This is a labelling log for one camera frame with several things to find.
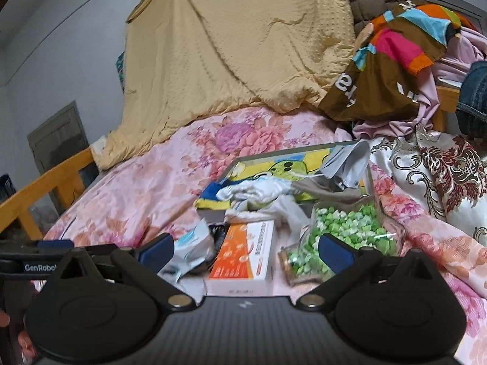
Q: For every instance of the brown multicoloured printed shirt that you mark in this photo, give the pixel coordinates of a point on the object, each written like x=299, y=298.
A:
x=380, y=80

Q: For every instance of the white pillow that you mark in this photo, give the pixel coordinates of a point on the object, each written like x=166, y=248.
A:
x=99, y=146

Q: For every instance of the teal patterned wall hanging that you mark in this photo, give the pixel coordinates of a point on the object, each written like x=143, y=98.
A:
x=120, y=72

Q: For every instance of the taupe cloth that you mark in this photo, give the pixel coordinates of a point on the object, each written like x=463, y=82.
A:
x=327, y=192

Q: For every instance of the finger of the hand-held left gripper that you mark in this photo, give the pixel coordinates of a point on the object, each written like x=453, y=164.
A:
x=55, y=244

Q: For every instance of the pink floral bedsheet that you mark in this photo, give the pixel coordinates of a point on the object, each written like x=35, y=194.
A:
x=152, y=182

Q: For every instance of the white orange medicine box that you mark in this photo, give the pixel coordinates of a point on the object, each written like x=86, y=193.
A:
x=243, y=258

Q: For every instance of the yellow blue cartoon towel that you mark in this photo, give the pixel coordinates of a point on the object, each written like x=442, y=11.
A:
x=274, y=167

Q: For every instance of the grey shallow tray box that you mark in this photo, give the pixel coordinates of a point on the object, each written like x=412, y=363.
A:
x=228, y=167

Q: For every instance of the yellow dotted blanket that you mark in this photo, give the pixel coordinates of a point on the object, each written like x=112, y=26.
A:
x=236, y=45

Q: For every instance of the person's left hand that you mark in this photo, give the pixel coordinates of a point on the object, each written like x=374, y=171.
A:
x=3, y=318

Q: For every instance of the white blue mask packet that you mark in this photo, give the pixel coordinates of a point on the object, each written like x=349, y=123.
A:
x=190, y=243

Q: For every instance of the black sock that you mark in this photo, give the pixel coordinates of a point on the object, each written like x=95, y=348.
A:
x=217, y=243

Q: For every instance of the grey panelled door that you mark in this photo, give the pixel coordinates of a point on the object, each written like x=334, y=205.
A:
x=57, y=140

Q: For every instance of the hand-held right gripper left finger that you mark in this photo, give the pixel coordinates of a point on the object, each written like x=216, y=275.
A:
x=158, y=253

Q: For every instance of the grey cloth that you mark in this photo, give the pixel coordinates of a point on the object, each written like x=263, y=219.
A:
x=346, y=163

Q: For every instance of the lilac pink cloth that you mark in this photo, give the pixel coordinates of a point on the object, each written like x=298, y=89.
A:
x=456, y=57

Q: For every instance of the white cloth with blue print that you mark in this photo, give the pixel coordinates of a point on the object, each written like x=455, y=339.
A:
x=258, y=192

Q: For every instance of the blue jeans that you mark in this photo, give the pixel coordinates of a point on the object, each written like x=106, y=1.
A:
x=473, y=95

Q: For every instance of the wooden bed frame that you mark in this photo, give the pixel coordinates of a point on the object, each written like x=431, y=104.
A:
x=45, y=186

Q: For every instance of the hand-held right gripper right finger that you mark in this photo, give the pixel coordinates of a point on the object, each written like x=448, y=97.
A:
x=334, y=253

